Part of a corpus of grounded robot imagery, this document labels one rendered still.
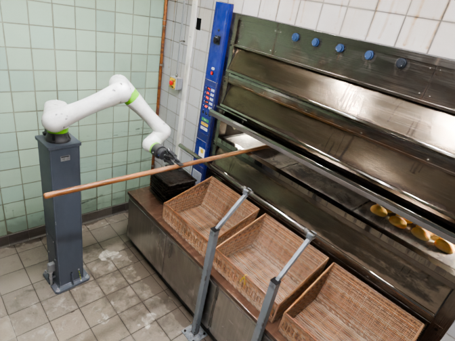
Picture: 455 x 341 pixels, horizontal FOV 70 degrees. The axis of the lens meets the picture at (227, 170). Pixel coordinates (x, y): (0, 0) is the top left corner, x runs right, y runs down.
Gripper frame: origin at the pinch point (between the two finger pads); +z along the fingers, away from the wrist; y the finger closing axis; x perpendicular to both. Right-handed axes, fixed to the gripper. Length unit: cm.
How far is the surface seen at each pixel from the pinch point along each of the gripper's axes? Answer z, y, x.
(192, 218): -12, 60, -30
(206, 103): -48, -22, -57
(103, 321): -6, 119, 46
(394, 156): 98, -41, -63
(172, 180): -43, 41, -29
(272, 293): 89, 31, -1
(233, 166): -8, 17, -60
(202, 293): 41, 76, -1
